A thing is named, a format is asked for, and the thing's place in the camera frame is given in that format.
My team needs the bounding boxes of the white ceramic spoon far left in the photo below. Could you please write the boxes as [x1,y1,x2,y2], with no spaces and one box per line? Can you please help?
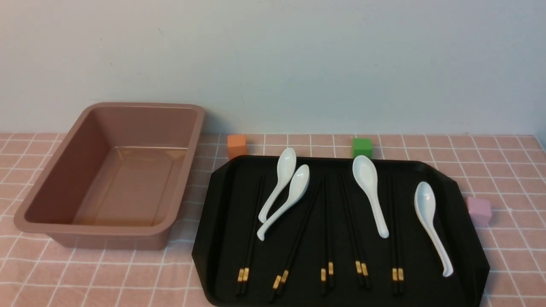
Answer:
[258,148,296,223]

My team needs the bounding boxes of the white ceramic spoon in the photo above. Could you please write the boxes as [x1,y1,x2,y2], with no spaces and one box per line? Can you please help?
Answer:
[414,181,454,278]
[258,148,296,223]
[257,165,310,241]
[352,155,389,239]

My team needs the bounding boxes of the green cube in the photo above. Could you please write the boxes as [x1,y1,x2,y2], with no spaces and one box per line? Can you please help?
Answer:
[351,137,374,159]

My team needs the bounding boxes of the pink rectangular plastic bin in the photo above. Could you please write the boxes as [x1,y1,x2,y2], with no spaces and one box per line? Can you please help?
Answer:
[13,102,205,249]

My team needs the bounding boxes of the pink cube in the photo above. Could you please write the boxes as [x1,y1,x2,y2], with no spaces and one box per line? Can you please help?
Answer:
[466,197,493,228]

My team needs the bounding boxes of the white ceramic spoon middle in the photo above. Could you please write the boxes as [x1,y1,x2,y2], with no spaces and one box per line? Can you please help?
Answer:
[352,155,389,239]

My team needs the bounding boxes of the black plastic tray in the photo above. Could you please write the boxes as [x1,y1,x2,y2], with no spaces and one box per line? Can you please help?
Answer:
[192,156,490,307]

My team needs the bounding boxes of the pink checkered tablecloth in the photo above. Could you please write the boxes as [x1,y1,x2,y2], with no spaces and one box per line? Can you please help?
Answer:
[0,132,546,307]

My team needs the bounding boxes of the white ceramic spoon right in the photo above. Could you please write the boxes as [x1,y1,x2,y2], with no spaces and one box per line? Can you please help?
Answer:
[414,181,454,278]

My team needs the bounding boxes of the black chopstick gold band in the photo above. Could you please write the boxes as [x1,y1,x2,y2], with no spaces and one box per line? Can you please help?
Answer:
[391,176,406,296]
[320,173,328,296]
[268,179,324,304]
[239,175,267,296]
[337,171,365,288]
[324,173,335,290]
[340,173,372,291]
[236,175,265,296]
[386,175,398,296]
[275,179,323,299]

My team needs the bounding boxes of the orange cube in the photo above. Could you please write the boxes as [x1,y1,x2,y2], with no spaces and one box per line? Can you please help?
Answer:
[227,134,248,159]

